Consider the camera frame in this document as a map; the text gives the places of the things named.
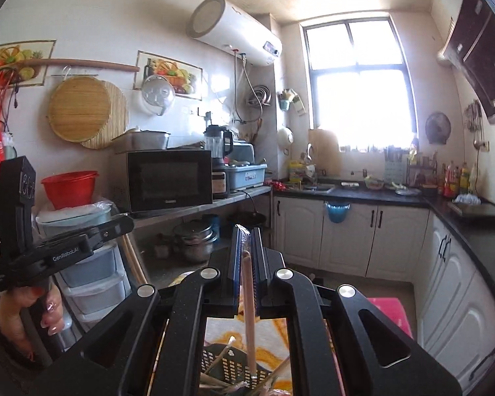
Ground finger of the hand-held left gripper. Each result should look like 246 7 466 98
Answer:
84 215 135 251

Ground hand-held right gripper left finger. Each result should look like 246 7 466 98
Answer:
27 225 248 396

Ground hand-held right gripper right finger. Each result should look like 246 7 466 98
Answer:
252 227 465 396

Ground grey plastic utensil basket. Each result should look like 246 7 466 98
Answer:
201 343 291 396

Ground person's left hand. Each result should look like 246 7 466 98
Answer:
0 284 64 351

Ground small lidded steel pot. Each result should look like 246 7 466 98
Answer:
152 235 172 258

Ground stacked steel steamer pots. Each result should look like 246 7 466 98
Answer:
173 220 219 262

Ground black wok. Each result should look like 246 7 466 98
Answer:
227 211 268 227

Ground red plastic basin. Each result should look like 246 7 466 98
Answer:
40 170 100 211

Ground black microwave oven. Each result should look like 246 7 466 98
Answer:
115 149 214 215

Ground stainless steel rack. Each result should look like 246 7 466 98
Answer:
121 185 273 281

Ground pastel plastic drawer tower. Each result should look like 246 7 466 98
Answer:
36 202 133 322

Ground steel tray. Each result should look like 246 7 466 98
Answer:
115 129 171 152

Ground grey-blue dish drainer box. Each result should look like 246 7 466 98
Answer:
226 164 269 192

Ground blue hanging waste bin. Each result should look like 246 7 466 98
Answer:
324 201 351 224

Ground white base cabinets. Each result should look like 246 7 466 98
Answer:
272 196 495 384

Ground round bamboo mat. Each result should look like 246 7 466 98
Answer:
80 82 128 150

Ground black kitchen countertop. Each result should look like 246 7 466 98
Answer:
272 177 495 310

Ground round bamboo board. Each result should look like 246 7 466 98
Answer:
49 78 112 143

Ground wooden cutting board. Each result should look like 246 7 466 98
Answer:
308 129 340 176

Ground pink printed blanket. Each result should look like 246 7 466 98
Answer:
148 296 413 396

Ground long wooden rolling pin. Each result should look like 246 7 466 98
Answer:
22 58 141 73

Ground blue knife holder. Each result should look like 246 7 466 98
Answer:
383 146 406 183

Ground black spice rack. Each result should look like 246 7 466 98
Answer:
406 154 440 194

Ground kitchen window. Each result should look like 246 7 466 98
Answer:
301 18 418 153

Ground row of seasoning bottles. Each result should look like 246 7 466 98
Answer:
439 161 479 199

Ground black gas stove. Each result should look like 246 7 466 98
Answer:
447 200 495 220

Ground white water heater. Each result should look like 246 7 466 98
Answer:
189 0 283 67

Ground hanging kitchen tools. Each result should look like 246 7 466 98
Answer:
465 99 486 150

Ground black range hood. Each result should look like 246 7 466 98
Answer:
437 0 495 124

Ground fruit wall poster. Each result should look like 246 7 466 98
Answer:
0 40 57 88
137 50 203 100

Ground coiled metal hose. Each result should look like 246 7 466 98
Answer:
247 84 274 107

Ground small wall fan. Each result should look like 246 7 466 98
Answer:
425 112 452 146

